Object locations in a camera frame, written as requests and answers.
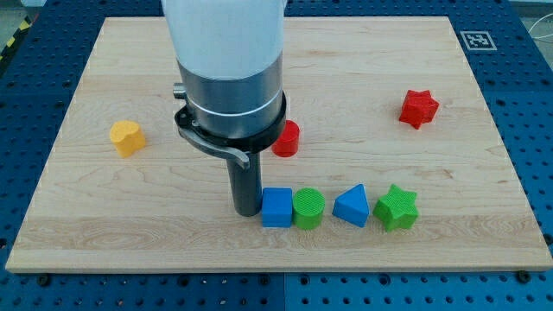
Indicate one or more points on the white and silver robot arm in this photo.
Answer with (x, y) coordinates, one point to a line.
(230, 54)

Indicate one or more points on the yellow heart block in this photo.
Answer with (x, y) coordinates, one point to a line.
(127, 137)

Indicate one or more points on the red cylinder block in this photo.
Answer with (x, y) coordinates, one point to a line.
(287, 144)

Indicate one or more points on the black cylindrical pointer tool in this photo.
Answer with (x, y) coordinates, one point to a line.
(246, 186)

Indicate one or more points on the blue cube block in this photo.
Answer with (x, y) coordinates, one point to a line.
(277, 207)

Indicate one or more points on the green cylinder block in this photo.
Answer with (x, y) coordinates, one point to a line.
(308, 208)

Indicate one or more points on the blue triangle block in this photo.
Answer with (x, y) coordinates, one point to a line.
(352, 206)

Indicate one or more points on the light wooden board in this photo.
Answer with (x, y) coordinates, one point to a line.
(167, 208)

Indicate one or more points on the green star block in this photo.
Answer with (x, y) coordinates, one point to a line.
(397, 209)

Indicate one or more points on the red star block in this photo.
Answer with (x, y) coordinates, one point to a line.
(418, 108)

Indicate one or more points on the white fiducial marker tag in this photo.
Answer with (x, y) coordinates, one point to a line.
(476, 40)

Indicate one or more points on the black yellow hazard tape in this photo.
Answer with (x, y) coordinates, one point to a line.
(16, 39)

